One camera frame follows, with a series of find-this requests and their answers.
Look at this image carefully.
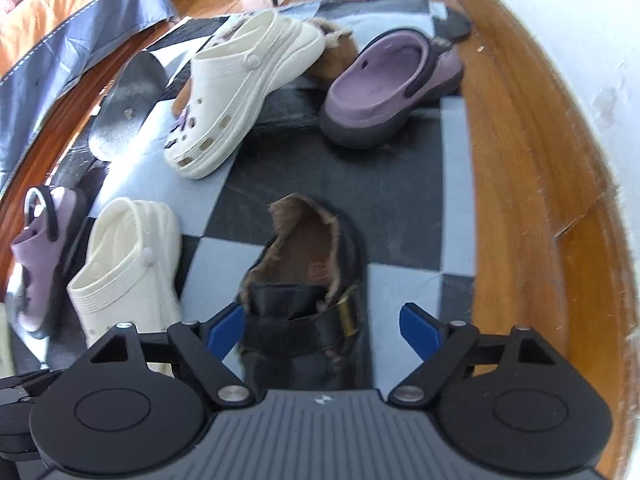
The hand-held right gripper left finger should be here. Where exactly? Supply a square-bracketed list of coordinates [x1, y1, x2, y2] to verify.
[90, 304, 256, 408]

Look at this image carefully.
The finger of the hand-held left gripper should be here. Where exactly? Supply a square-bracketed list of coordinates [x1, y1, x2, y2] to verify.
[0, 369, 67, 407]

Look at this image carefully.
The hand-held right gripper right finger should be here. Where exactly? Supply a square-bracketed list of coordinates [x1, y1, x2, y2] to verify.
[387, 302, 558, 408]

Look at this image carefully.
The black leather shoe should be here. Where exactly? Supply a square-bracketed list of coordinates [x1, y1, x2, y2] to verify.
[89, 51, 169, 162]
[239, 191, 372, 392]

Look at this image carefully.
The cream clog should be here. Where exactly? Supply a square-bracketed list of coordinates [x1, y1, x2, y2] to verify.
[164, 10, 327, 181]
[66, 197, 184, 376]

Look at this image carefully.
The purple clog black sole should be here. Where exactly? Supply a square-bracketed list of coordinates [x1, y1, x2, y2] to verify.
[9, 185, 90, 338]
[319, 29, 465, 150]

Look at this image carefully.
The brown fleece slipper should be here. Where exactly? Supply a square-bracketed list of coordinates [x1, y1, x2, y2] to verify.
[300, 17, 361, 92]

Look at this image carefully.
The black and grey checkered mat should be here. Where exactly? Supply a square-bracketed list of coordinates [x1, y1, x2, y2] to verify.
[10, 0, 476, 391]

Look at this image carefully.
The dark flat pad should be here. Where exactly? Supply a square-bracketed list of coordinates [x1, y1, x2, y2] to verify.
[442, 9, 472, 42]

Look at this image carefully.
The orange and blue bed sheet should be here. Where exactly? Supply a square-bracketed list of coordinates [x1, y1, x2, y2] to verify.
[0, 0, 178, 196]

